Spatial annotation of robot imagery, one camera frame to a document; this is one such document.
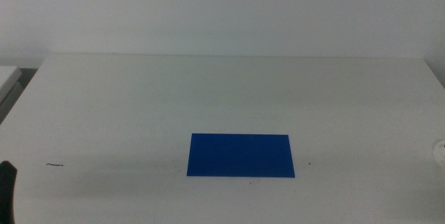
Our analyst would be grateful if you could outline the white toy shoe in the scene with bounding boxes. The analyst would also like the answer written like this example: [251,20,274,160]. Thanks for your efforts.
[432,139,445,169]

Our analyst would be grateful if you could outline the blue rectangular mat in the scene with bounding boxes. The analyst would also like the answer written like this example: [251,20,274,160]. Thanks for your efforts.
[186,133,296,179]

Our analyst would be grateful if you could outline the white side table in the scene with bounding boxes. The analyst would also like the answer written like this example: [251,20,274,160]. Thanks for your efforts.
[0,65,24,125]

